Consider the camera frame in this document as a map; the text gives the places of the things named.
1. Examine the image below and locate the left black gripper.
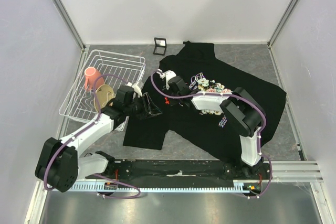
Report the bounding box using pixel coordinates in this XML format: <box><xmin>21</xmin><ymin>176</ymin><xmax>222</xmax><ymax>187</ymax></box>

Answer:
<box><xmin>124</xmin><ymin>92</ymin><xmax>162</xmax><ymax>120</ymax></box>

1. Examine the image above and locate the black printed t-shirt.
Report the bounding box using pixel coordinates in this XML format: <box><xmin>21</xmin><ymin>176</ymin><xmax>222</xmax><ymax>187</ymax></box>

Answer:
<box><xmin>123</xmin><ymin>41</ymin><xmax>286</xmax><ymax>162</ymax></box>

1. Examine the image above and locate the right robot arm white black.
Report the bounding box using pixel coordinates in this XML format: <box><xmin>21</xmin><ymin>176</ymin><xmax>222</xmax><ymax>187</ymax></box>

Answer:
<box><xmin>159</xmin><ymin>71</ymin><xmax>266</xmax><ymax>179</ymax></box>

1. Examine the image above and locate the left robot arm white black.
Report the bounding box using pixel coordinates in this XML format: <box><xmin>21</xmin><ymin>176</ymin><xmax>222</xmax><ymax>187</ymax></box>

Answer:
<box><xmin>35</xmin><ymin>86</ymin><xmax>162</xmax><ymax>193</ymax></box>

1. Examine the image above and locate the tan round plate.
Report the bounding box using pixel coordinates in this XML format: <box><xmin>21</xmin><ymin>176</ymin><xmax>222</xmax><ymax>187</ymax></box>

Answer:
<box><xmin>94</xmin><ymin>84</ymin><xmax>115</xmax><ymax>111</ymax></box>

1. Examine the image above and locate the pink plastic cup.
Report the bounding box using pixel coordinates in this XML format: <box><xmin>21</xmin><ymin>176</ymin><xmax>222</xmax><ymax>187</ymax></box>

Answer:
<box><xmin>84</xmin><ymin>67</ymin><xmax>104</xmax><ymax>92</ymax></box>

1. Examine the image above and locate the small black open box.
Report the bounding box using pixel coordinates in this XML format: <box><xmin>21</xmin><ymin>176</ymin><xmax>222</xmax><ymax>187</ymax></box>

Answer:
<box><xmin>153</xmin><ymin>37</ymin><xmax>167</xmax><ymax>56</ymax></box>

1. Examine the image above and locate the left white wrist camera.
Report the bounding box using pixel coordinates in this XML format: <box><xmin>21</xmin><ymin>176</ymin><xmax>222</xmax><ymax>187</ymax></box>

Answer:
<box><xmin>127</xmin><ymin>81</ymin><xmax>144</xmax><ymax>97</ymax></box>

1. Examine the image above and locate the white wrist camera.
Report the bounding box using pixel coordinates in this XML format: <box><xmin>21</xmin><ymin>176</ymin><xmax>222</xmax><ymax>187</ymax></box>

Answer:
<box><xmin>127</xmin><ymin>81</ymin><xmax>144</xmax><ymax>97</ymax></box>
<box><xmin>161</xmin><ymin>70</ymin><xmax>176</xmax><ymax>82</ymax></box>

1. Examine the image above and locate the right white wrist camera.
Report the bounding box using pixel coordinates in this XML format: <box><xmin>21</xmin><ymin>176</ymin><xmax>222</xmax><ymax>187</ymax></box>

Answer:
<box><xmin>161</xmin><ymin>70</ymin><xmax>176</xmax><ymax>82</ymax></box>

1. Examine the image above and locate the white wire basket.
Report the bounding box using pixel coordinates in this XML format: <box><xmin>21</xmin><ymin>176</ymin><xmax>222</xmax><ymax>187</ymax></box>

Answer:
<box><xmin>59</xmin><ymin>49</ymin><xmax>145</xmax><ymax>123</ymax></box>

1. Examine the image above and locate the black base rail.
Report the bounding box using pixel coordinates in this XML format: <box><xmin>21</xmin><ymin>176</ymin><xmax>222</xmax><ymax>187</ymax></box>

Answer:
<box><xmin>101</xmin><ymin>159</ymin><xmax>270</xmax><ymax>180</ymax></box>

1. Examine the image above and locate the toothed aluminium cable rail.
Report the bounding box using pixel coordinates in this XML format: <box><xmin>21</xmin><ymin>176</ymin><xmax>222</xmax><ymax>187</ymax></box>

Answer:
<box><xmin>69</xmin><ymin>180</ymin><xmax>250</xmax><ymax>194</ymax></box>

